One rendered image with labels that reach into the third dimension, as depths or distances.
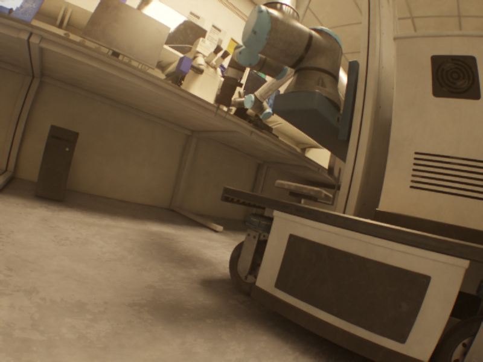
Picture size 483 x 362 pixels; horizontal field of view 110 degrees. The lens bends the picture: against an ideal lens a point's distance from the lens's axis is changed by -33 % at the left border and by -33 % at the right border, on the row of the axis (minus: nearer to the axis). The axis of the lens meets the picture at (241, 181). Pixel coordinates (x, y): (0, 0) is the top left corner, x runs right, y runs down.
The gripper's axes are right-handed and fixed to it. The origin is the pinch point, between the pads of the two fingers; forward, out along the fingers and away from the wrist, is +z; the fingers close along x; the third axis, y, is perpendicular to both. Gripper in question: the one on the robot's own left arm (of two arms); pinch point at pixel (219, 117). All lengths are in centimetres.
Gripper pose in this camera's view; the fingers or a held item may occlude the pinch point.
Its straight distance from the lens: 123.4
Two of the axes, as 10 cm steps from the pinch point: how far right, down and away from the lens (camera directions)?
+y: -4.4, -4.9, 7.5
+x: -8.2, -1.2, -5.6
